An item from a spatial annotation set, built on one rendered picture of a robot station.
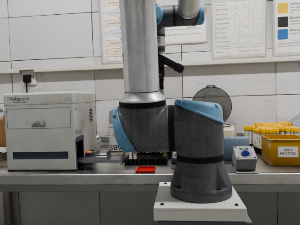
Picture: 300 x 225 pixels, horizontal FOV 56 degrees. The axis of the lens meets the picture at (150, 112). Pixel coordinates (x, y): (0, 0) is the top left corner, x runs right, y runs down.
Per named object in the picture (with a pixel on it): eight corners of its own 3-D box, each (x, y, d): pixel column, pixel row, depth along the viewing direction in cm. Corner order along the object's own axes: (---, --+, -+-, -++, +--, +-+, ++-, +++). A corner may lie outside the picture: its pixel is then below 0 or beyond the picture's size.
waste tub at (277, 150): (268, 166, 104) (268, 139, 103) (260, 158, 117) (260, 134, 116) (308, 167, 101) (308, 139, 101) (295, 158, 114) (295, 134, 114)
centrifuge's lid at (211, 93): (190, 85, 154) (192, 87, 162) (190, 131, 152) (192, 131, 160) (231, 83, 149) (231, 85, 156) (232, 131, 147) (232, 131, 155)
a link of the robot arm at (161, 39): (165, 39, 116) (164, 35, 108) (165, 50, 117) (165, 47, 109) (147, 40, 117) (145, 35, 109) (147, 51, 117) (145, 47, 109)
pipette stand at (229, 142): (223, 164, 110) (222, 138, 109) (222, 160, 117) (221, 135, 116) (250, 164, 108) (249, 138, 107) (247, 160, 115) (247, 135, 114)
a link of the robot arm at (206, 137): (228, 157, 63) (227, 97, 63) (168, 158, 65) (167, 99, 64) (221, 148, 75) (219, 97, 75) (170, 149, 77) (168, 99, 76)
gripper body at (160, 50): (145, 80, 118) (144, 51, 118) (166, 79, 117) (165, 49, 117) (143, 78, 111) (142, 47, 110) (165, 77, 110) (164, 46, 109)
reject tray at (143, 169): (135, 173, 100) (135, 171, 100) (138, 168, 107) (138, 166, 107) (154, 173, 100) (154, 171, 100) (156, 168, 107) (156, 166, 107)
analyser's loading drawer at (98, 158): (68, 165, 107) (68, 152, 107) (75, 161, 114) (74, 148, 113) (122, 164, 105) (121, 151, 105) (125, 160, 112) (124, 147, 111)
